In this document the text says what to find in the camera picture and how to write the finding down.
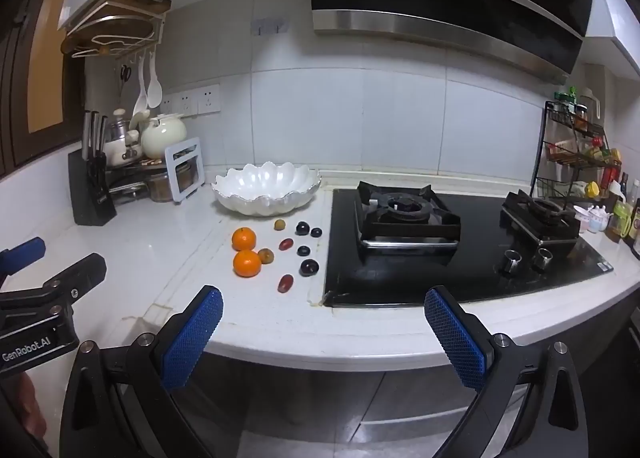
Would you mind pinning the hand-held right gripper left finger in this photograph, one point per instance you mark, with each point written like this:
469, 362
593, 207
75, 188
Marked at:
192, 338

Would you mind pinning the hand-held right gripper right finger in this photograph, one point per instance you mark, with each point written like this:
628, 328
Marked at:
457, 338

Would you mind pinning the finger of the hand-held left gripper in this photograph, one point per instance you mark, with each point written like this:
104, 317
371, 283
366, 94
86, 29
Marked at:
75, 275
22, 254

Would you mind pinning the mandarin orange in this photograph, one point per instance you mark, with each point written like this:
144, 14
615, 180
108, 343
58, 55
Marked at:
243, 238
247, 263

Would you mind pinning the red grape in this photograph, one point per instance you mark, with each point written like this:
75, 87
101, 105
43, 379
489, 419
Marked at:
285, 283
286, 244

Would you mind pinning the brown longan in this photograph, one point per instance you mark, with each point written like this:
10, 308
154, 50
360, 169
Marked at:
265, 255
279, 224

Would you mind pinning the dark purple grape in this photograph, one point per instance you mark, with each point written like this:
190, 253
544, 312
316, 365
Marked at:
309, 267
302, 228

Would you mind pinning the white scalloped ceramic bowl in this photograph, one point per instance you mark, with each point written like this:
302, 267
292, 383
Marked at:
265, 188

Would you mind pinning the person's left hand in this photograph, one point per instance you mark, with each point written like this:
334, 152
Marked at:
31, 405

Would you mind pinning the black glass gas cooktop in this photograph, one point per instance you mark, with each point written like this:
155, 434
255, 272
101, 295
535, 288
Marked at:
475, 278

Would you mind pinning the black knife block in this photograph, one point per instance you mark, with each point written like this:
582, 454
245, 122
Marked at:
90, 193

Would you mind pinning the steel pan lid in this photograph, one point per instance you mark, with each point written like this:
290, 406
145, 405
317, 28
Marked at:
127, 190

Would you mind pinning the glass storage jar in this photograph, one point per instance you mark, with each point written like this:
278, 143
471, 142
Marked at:
160, 188

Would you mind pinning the black burner grate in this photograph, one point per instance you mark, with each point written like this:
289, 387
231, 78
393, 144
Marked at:
542, 220
405, 225

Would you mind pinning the wooden slat trivet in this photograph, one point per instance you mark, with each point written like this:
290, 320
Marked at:
150, 160

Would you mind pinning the stainless steel pot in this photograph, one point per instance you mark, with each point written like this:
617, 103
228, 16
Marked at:
120, 131

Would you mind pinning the cream ceramic teapot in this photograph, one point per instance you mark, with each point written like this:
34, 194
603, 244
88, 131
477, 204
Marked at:
162, 138

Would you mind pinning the white pink condiment jar set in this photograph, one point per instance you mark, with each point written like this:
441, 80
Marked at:
595, 219

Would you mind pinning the white plastic spoon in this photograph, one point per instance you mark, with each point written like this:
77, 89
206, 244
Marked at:
140, 101

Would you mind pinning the small white dish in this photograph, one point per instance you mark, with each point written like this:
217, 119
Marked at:
572, 188

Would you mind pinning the green plastic bottle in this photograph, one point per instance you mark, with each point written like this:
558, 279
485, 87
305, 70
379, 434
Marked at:
620, 220

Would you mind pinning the yellow lid jar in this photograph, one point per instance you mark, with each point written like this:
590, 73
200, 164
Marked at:
592, 189

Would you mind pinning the black kitchen scissors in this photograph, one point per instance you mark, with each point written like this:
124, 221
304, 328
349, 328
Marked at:
125, 72

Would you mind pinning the dark oil bottle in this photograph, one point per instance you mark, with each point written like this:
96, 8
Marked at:
635, 215

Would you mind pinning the round wooden cutting board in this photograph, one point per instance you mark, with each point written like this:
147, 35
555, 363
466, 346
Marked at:
100, 31

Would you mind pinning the green cap bottle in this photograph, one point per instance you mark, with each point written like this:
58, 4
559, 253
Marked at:
565, 97

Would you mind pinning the clear plastic jug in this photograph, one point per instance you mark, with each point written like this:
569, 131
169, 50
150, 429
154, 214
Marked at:
589, 106

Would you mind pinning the white frame kitchen shelf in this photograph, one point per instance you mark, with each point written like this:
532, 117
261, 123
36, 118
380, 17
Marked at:
172, 152

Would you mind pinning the brown wooden door frame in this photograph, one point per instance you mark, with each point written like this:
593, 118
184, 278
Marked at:
45, 63

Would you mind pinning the white wall outlet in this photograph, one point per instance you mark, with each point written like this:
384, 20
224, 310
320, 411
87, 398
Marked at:
209, 98
170, 105
187, 102

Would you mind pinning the beige metal wall rack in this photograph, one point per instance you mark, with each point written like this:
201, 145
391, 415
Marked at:
115, 46

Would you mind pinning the grey wall hook strip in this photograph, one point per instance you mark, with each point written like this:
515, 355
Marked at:
270, 26

